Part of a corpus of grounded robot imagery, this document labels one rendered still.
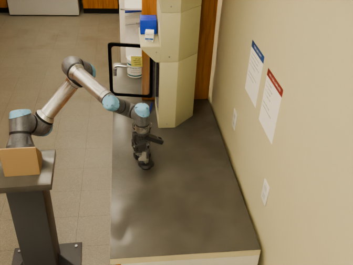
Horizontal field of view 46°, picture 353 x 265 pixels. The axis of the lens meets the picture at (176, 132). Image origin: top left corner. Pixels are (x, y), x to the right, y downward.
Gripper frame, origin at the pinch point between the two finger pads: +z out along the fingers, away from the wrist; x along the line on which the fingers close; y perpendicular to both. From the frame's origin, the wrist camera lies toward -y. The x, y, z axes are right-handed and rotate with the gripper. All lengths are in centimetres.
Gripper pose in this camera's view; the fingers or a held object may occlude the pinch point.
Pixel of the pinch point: (145, 159)
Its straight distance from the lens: 234.9
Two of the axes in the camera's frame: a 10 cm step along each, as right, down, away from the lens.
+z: -0.4, 8.2, 5.7
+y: -9.3, 1.7, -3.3
